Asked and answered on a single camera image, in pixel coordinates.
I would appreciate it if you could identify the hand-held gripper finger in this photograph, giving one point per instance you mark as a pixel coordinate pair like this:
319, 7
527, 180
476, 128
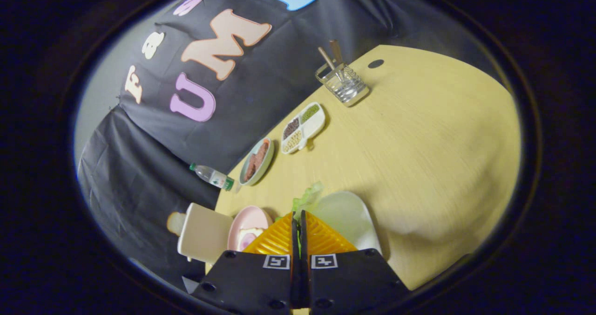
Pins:
294, 240
303, 240

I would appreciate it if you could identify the green lettuce leaf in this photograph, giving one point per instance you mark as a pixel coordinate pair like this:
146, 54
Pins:
307, 198

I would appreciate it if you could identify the white plate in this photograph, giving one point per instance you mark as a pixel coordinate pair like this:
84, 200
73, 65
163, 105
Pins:
347, 219

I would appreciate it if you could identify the pink plate with bread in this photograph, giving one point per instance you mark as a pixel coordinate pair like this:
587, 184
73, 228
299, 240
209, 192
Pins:
247, 226

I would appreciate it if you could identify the green plate with meat slices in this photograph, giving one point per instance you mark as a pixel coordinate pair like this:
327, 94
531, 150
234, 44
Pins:
256, 162

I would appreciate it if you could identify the clear plastic water bottle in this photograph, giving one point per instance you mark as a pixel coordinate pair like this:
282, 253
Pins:
212, 176

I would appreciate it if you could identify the white divided tray with beans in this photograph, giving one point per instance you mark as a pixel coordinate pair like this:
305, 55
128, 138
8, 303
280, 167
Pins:
302, 127

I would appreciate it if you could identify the black backdrop cloth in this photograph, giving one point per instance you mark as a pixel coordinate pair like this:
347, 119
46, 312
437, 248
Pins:
260, 96

